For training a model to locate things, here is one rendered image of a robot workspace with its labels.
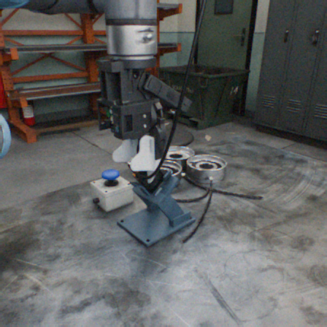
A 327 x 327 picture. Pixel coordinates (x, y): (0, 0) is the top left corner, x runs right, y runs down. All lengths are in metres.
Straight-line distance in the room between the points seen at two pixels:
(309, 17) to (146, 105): 3.23
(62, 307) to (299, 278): 0.36
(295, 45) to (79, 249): 3.35
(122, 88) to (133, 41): 0.07
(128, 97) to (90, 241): 0.28
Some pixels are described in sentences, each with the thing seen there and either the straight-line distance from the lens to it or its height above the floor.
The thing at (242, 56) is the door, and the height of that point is 0.82.
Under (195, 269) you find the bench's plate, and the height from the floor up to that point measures 0.80.
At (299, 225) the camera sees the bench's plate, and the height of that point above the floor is 0.80.
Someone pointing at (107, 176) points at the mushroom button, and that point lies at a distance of 0.68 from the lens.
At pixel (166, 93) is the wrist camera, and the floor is 1.06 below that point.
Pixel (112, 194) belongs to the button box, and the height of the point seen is 0.84.
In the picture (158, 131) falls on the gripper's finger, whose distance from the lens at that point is 0.50.
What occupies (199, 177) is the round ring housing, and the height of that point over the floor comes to 0.82.
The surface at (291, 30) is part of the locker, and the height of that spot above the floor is 1.14.
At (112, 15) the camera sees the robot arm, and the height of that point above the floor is 1.18.
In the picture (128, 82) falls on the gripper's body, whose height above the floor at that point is 1.09.
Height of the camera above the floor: 1.16
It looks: 25 degrees down
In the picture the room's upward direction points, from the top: straight up
